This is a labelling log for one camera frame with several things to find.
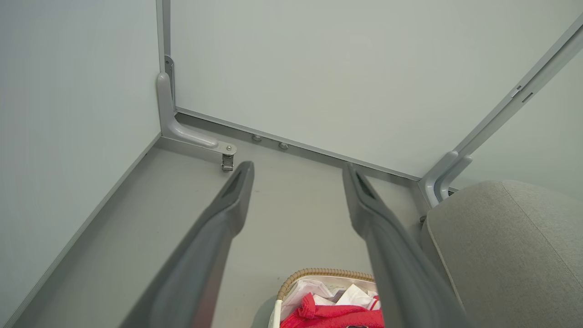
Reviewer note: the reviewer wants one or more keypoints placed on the grey upright corner bracket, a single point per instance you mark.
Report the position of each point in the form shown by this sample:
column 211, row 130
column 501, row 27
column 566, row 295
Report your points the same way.
column 453, row 175
column 432, row 180

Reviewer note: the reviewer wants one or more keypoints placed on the white basket liner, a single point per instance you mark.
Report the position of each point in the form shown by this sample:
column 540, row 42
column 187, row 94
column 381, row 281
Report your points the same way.
column 296, row 291

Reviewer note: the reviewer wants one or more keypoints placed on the small metal latch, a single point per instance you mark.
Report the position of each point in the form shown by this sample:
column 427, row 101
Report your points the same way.
column 227, row 163

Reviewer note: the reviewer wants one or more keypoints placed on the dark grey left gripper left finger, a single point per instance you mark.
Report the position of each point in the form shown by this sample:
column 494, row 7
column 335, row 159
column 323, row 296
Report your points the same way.
column 200, row 264

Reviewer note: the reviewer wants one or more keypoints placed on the red and white garment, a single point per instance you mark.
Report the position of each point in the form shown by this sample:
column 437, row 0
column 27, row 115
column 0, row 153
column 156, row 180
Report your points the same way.
column 332, row 315

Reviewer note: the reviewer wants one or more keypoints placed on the grey fabric sofa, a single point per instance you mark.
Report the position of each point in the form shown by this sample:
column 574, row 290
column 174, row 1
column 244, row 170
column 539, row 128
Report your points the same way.
column 510, row 255

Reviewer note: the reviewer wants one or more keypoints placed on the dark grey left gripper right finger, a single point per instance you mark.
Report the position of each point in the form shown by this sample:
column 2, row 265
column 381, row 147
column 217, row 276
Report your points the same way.
column 391, row 264

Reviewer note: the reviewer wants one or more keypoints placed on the white laundry basket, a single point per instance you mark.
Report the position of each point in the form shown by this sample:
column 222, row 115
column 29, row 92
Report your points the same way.
column 319, row 272

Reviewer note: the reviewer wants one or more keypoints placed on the grey curved floor bracket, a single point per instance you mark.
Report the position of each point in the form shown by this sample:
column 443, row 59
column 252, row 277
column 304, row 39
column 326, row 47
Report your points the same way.
column 180, row 130

